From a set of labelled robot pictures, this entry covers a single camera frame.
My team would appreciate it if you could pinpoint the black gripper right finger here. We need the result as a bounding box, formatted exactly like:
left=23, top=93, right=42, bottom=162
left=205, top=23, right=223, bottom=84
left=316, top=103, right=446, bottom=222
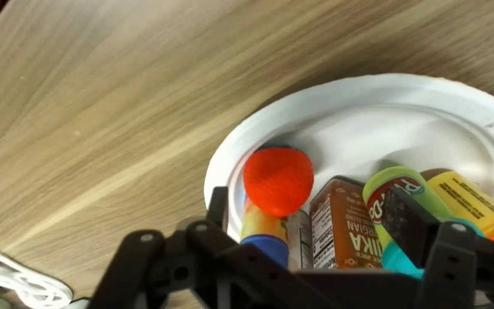
left=380, top=187, right=445, bottom=270

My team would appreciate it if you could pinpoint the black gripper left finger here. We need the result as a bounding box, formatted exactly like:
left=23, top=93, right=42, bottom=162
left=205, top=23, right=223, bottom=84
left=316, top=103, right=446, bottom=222
left=205, top=186, right=230, bottom=232

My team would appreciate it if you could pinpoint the teal lid dough tub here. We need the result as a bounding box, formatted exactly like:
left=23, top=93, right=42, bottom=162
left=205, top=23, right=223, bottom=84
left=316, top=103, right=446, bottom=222
left=361, top=165, right=488, bottom=282

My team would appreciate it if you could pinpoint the blue toy bottle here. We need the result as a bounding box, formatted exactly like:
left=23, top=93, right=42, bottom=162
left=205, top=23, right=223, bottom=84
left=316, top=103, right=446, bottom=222
left=239, top=196, right=292, bottom=270

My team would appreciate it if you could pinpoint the brown spice bottle orange cap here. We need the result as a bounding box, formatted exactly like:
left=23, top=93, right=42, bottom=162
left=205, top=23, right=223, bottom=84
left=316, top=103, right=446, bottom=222
left=308, top=175, right=386, bottom=271

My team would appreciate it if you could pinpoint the orange lid dough tub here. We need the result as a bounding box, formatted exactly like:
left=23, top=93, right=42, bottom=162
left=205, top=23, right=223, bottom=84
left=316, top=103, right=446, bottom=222
left=419, top=167, right=494, bottom=244

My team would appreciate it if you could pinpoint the red ball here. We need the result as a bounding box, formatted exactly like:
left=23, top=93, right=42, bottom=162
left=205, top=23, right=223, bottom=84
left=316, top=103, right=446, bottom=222
left=242, top=146, right=316, bottom=220

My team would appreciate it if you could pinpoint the white paper plate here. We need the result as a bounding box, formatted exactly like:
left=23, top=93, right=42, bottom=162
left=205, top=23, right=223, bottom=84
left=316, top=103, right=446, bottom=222
left=203, top=72, right=494, bottom=244

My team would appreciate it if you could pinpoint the white coiled cable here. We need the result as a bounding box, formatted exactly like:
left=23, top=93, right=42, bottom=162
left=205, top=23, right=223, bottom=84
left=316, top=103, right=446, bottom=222
left=0, top=244, right=76, bottom=309

